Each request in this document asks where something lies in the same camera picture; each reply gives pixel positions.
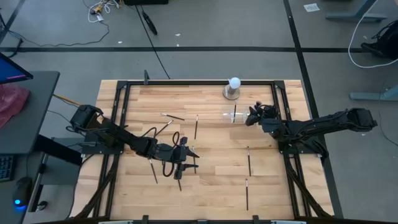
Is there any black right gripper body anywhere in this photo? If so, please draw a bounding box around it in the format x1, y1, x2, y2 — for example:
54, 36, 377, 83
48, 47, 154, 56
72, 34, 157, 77
259, 105, 282, 135

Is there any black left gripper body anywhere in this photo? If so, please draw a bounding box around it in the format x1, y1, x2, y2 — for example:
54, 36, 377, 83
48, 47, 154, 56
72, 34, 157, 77
156, 136, 188, 180

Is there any round-head black makeup brush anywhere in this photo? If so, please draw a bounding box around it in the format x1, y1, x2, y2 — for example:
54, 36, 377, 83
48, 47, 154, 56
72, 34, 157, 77
149, 157, 159, 185

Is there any clear acrylic brush organizer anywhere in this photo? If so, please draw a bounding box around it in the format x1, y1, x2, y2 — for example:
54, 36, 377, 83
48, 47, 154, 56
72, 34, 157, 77
221, 105, 250, 124

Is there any small white globe lamp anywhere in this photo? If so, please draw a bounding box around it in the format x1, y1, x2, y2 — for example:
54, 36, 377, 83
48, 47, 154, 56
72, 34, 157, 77
223, 77, 242, 101

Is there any blue-grey desk foot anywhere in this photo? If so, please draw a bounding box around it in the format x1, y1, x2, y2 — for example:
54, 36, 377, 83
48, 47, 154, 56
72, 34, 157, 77
349, 84, 398, 102
325, 0, 388, 24

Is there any black desk foot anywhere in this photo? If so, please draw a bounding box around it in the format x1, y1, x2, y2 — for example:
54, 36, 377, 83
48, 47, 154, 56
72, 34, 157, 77
33, 134, 83, 167

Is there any white paper sheet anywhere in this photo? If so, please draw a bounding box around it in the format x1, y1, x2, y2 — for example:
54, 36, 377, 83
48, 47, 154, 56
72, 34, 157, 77
303, 2, 321, 13

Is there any black handheld tool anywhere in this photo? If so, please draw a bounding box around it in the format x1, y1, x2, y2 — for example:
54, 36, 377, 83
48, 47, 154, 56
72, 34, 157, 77
141, 10, 159, 36

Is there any black backpack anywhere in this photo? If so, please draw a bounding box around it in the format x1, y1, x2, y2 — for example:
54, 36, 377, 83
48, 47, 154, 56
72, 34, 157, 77
360, 19, 398, 60

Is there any grey desk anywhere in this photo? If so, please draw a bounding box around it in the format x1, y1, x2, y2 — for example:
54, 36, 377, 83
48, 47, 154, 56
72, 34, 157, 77
0, 70, 61, 156

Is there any black computer mouse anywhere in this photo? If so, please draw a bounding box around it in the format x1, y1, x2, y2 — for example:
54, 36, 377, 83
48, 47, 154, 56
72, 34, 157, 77
12, 176, 34, 208

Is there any black box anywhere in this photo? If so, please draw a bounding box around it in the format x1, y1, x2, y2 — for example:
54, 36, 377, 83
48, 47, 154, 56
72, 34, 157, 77
123, 0, 170, 6

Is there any computer keyboard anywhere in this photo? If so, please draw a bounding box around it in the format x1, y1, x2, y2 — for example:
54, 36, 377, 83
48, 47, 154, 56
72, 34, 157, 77
0, 154, 16, 183

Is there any pink plastic bag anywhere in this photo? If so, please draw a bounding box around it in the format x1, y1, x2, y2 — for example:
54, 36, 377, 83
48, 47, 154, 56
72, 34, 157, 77
0, 83, 31, 129

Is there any computer monitor blue screen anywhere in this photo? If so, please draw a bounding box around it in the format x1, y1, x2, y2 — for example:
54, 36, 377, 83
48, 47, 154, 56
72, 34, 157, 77
0, 52, 34, 85

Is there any black metal table frame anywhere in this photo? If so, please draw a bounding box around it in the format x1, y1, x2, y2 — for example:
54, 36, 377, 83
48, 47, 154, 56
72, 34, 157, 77
74, 80, 333, 224

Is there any black cable bundle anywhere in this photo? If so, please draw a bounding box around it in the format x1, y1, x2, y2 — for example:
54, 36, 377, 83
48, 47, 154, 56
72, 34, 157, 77
284, 154, 332, 218
74, 154, 121, 219

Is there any long black floor cable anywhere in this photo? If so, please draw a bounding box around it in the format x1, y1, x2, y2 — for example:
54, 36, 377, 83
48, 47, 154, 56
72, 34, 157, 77
134, 4, 171, 80

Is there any white floor cable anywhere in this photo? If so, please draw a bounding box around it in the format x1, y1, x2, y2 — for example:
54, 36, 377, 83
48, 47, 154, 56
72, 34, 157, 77
348, 0, 398, 69

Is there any yellow cable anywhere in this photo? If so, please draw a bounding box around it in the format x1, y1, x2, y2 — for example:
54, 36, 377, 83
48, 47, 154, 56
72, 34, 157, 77
52, 93, 82, 106

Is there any thin black floor cable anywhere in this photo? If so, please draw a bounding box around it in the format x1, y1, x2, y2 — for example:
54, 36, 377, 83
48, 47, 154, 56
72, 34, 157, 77
0, 18, 111, 48

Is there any silver desk post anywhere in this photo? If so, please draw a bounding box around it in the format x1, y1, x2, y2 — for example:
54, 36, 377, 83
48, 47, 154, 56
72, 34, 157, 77
28, 153, 50, 213

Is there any white cable bundle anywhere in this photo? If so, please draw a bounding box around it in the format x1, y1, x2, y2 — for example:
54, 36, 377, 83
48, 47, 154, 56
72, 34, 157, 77
87, 0, 121, 24

